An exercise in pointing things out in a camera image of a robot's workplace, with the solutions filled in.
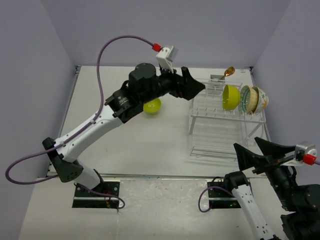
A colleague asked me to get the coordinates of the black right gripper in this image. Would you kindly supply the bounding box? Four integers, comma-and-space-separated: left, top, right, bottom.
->
233, 134, 299, 208

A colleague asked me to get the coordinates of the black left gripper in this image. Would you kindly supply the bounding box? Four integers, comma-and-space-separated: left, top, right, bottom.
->
143, 62, 205, 104

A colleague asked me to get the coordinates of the green bowl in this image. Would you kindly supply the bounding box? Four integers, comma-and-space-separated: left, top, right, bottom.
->
222, 84, 241, 111
143, 98, 162, 115

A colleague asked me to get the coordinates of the yellow floral white bowl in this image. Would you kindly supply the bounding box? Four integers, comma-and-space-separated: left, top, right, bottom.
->
253, 86, 269, 114

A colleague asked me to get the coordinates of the teal patterned white bowl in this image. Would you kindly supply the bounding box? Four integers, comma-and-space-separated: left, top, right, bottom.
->
238, 85, 259, 114

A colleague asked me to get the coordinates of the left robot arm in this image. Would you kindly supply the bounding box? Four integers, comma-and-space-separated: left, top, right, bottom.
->
42, 63, 205, 197

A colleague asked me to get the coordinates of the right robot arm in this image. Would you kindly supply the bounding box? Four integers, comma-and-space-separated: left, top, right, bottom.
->
223, 137, 320, 240

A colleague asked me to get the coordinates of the gold spoon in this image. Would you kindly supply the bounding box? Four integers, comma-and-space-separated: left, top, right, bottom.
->
218, 66, 236, 81

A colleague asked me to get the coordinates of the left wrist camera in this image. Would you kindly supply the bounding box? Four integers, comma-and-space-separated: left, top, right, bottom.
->
156, 45, 178, 73

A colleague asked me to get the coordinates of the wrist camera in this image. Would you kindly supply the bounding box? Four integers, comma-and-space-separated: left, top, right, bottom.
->
282, 141, 318, 167
156, 45, 178, 73

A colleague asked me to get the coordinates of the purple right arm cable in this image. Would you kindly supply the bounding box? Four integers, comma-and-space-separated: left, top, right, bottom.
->
197, 186, 235, 213

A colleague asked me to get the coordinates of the white wire dish rack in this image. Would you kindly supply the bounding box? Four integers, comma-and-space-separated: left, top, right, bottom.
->
189, 74, 266, 160

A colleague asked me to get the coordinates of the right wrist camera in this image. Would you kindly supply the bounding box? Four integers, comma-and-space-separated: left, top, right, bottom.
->
282, 141, 318, 167

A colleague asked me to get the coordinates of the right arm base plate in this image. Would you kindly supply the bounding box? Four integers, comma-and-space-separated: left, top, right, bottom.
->
207, 177, 241, 209

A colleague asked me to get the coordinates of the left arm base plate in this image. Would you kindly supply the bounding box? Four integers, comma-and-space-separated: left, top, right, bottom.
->
72, 180, 123, 210

